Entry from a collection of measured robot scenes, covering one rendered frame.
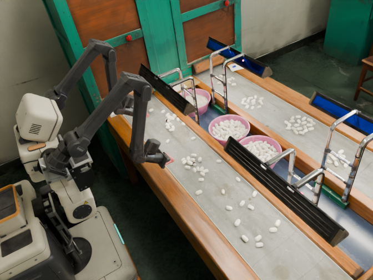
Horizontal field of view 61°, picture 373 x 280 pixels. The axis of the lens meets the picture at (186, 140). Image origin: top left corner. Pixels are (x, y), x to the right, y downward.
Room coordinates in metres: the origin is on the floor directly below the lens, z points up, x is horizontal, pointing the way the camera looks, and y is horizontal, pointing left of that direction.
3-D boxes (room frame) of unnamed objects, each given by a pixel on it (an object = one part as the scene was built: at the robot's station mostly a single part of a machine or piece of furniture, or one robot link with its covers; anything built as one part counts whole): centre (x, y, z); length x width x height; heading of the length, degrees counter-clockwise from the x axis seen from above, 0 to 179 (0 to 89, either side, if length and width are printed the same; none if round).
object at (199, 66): (2.36, -0.29, 0.83); 0.30 x 0.06 x 0.07; 115
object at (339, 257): (1.35, -0.21, 0.71); 1.81 x 0.05 x 0.11; 25
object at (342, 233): (0.82, -0.33, 1.08); 0.62 x 0.08 x 0.07; 25
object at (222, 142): (1.57, -0.29, 0.72); 0.27 x 0.27 x 0.10
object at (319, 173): (0.85, -0.41, 0.90); 0.20 x 0.19 x 0.45; 25
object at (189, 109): (1.69, 0.08, 1.08); 0.62 x 0.08 x 0.07; 25
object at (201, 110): (1.97, -0.10, 0.72); 0.27 x 0.27 x 0.10
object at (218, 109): (1.89, -0.35, 0.90); 0.20 x 0.19 x 0.45; 25
